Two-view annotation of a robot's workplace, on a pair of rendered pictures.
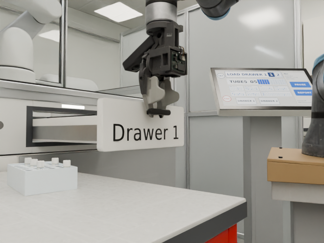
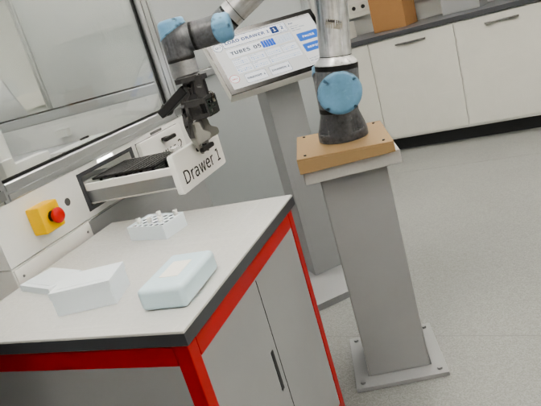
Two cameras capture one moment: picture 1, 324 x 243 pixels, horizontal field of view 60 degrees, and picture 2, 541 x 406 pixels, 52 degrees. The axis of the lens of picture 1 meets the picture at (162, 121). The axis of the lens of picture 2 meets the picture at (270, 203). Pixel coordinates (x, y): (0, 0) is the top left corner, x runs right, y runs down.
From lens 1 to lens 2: 0.98 m
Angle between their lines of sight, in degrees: 24
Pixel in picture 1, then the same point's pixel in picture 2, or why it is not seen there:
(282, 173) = (308, 167)
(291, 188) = (316, 174)
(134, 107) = (188, 151)
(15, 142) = (82, 211)
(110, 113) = (179, 165)
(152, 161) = not seen: hidden behind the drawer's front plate
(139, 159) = not seen: hidden behind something
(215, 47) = not seen: outside the picture
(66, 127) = (134, 184)
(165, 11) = (189, 67)
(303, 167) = (320, 159)
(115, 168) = (155, 200)
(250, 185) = (285, 164)
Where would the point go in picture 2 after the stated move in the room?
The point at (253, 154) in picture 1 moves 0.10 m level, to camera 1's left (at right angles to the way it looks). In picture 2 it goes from (279, 130) to (258, 138)
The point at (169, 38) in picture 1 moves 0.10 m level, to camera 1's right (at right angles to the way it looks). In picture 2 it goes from (200, 89) to (234, 78)
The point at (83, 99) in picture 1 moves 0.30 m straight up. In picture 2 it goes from (109, 146) to (72, 49)
